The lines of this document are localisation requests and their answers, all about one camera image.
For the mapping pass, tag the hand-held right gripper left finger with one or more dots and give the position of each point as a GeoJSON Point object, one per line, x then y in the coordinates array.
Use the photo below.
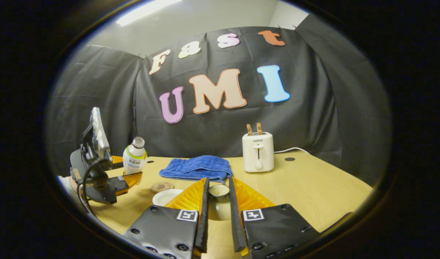
{"type": "Point", "coordinates": [203, 223]}

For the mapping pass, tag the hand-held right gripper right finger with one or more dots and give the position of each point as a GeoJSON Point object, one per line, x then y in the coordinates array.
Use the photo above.
{"type": "Point", "coordinates": [235, 223]}

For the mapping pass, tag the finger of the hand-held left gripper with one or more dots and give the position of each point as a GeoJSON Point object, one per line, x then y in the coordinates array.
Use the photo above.
{"type": "Point", "coordinates": [124, 183]}
{"type": "Point", "coordinates": [117, 160]}

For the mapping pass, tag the clear water bottle white label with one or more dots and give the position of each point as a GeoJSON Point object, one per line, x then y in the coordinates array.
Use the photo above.
{"type": "Point", "coordinates": [134, 160]}

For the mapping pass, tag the round brown coaster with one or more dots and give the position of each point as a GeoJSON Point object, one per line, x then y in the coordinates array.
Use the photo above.
{"type": "Point", "coordinates": [162, 187]}

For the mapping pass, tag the yellow teacup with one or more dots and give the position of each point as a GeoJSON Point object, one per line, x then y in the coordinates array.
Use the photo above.
{"type": "Point", "coordinates": [166, 197]}

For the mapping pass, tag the blue towel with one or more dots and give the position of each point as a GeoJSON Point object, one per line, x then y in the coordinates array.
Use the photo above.
{"type": "Point", "coordinates": [198, 167]}

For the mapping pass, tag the white toaster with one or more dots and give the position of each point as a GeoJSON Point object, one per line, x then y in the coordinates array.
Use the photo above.
{"type": "Point", "coordinates": [257, 153]}

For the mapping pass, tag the toast slice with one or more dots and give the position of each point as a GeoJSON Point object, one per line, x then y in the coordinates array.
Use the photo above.
{"type": "Point", "coordinates": [259, 128]}
{"type": "Point", "coordinates": [249, 129]}

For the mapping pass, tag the black backdrop cloth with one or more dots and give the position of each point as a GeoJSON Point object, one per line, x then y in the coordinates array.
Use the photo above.
{"type": "Point", "coordinates": [313, 108]}

